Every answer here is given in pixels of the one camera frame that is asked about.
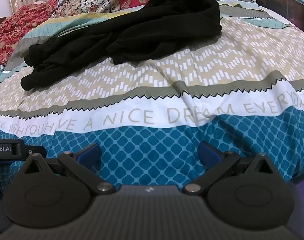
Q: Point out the dark wooden furniture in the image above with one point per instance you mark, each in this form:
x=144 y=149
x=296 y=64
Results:
x=287 y=2

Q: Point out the black pants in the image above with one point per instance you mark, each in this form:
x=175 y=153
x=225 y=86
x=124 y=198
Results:
x=142 y=30

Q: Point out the patterned teal beige bedspread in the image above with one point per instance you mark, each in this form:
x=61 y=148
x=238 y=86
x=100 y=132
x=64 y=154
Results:
x=167 y=85

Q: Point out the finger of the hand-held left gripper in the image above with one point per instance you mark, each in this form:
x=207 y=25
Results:
x=35 y=152

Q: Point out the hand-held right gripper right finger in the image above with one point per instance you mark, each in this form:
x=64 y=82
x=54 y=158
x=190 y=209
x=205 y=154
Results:
x=209 y=153

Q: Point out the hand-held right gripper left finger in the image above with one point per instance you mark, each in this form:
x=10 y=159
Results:
x=90 y=153

